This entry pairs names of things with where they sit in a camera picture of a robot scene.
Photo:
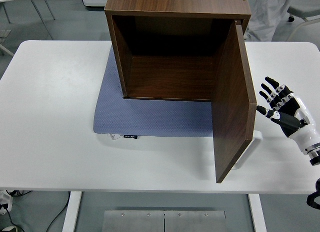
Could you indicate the black mat label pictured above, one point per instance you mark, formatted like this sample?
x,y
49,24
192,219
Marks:
x,y
130,136

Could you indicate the person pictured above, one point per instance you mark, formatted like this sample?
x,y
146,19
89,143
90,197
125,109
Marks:
x,y
265,16

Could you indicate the white table leg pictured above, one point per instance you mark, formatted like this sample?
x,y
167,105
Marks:
x,y
72,212
257,214

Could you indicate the white power strip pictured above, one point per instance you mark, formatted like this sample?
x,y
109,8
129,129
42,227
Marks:
x,y
5,198

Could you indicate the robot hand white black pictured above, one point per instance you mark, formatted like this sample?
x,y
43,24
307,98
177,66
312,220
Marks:
x,y
303,131

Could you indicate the grey office chair with castors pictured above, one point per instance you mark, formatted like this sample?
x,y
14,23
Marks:
x,y
305,12

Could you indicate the brown wooden cabinet door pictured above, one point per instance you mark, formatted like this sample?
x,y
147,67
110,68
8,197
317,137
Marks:
x,y
232,116

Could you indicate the blue-grey dotted mat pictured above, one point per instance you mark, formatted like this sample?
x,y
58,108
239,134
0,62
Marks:
x,y
150,116

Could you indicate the grey metal plate with screws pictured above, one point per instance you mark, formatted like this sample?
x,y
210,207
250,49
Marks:
x,y
140,222

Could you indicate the white mat tag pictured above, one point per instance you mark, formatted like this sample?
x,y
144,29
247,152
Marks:
x,y
115,136

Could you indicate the brown wooden cabinet body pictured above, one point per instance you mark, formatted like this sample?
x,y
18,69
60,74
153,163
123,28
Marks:
x,y
175,1

